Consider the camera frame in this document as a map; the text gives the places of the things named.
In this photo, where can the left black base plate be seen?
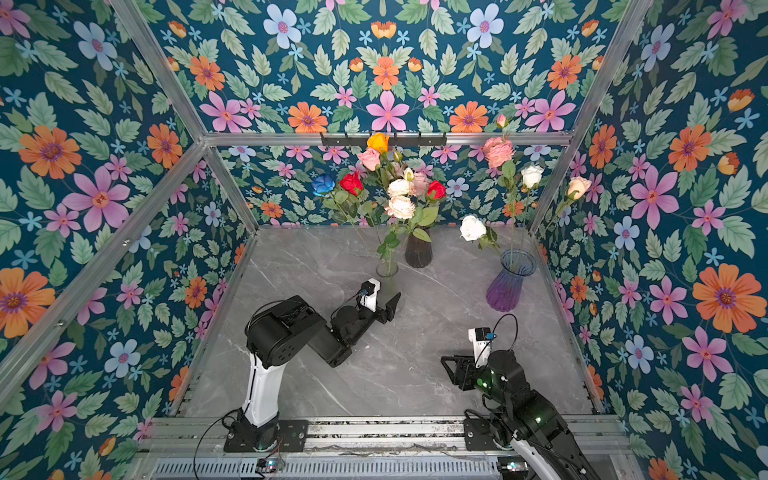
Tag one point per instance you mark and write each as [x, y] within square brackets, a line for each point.
[284, 435]

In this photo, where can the black hook rail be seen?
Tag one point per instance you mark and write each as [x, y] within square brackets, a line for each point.
[405, 140]

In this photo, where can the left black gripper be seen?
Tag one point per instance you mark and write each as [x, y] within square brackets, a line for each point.
[387, 312]

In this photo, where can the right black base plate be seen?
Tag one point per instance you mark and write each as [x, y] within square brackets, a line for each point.
[482, 434]

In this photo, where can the yellow orange rose stem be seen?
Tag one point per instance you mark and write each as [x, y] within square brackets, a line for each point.
[383, 147]

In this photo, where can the large pink rose stem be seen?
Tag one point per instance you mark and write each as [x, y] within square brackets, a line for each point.
[420, 185]

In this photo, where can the pink carnation stem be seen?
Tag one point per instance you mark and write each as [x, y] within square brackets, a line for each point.
[500, 153]

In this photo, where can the cream white rose stem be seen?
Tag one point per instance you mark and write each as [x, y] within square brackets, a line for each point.
[577, 188]

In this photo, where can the aluminium mounting rail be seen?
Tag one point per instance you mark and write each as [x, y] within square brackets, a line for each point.
[595, 435]

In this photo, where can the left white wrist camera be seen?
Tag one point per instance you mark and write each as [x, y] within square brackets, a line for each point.
[367, 294]

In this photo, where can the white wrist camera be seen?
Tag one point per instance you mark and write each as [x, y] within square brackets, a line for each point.
[367, 294]
[482, 339]

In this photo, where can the red rose stem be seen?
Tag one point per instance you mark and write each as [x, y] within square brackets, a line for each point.
[411, 207]

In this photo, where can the dark mauve glass vase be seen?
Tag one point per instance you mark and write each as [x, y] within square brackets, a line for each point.
[418, 253]

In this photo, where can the small white bud stem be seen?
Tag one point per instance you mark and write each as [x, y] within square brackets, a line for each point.
[527, 182]

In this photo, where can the pink rose spray stem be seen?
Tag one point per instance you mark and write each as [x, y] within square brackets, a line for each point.
[390, 175]

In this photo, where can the clear glass vase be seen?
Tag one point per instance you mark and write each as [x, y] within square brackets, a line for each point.
[387, 279]

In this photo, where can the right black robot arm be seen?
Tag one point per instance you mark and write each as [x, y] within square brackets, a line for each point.
[517, 419]

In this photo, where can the blue rose stem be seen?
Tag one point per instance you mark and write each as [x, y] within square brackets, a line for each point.
[323, 184]

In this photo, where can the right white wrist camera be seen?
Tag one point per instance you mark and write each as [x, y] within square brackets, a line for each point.
[482, 339]

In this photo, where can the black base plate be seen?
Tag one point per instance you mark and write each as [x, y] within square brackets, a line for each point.
[482, 434]
[284, 435]

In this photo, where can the purple blue glass vase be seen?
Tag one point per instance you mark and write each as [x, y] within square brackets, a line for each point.
[505, 290]

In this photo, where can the artificial flower bunch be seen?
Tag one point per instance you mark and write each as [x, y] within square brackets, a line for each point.
[425, 217]

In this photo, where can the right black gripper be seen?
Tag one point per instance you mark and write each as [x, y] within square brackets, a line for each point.
[466, 367]

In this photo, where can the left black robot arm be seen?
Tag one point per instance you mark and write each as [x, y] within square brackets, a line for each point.
[275, 335]

